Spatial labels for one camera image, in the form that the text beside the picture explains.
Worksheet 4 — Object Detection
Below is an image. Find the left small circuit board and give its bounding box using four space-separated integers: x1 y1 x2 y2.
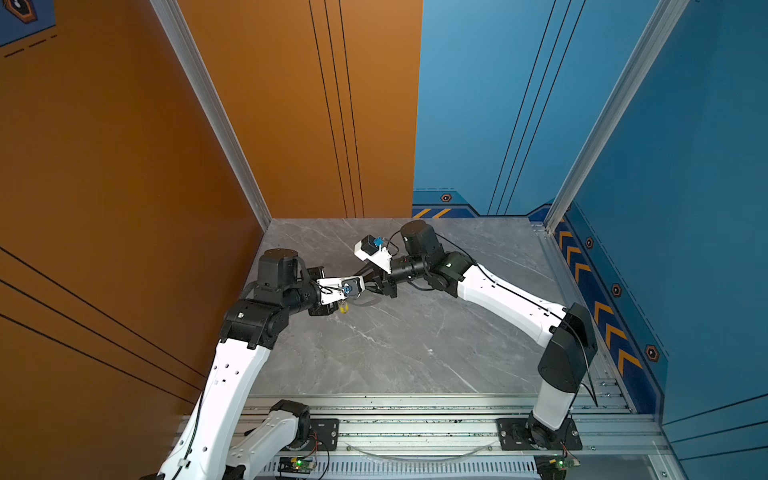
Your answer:
277 457 317 478

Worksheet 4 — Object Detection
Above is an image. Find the small circuit board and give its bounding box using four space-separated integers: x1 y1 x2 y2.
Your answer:
277 457 317 478
534 457 581 480

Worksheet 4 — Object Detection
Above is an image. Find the right small circuit board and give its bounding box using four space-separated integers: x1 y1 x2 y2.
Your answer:
534 457 581 480

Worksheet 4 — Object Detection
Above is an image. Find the right aluminium corner post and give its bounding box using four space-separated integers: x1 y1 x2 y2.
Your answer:
543 0 689 234

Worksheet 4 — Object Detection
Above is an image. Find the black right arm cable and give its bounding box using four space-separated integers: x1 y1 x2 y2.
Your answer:
383 230 598 406

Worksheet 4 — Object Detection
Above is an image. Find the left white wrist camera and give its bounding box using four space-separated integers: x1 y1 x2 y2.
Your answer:
316 276 365 305

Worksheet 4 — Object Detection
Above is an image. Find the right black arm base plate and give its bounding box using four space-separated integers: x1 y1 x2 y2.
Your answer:
496 417 583 451

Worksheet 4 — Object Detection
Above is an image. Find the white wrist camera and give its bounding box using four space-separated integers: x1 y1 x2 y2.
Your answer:
316 276 365 305
354 235 392 273

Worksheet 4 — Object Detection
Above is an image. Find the aluminium front rail frame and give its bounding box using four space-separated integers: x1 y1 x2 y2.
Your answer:
232 392 684 479

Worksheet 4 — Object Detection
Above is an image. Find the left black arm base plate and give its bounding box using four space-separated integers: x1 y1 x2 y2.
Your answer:
283 418 340 452

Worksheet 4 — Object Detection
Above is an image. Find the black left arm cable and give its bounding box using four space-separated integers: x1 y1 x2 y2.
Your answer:
170 263 277 480

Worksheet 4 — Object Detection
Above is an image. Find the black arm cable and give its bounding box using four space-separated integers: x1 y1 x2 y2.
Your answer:
170 263 277 480
383 230 598 406

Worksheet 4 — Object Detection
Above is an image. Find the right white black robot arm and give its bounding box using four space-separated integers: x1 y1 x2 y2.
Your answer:
354 220 597 450

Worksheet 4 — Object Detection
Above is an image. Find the left aluminium corner post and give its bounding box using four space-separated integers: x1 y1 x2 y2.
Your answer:
150 0 272 231

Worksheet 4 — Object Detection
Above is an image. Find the aluminium corner post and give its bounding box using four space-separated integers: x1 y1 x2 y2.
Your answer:
150 0 272 231
543 0 689 234

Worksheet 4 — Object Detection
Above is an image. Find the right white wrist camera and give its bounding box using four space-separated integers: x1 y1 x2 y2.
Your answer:
354 235 392 273

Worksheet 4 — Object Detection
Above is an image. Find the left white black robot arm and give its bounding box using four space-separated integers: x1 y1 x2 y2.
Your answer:
154 249 360 479

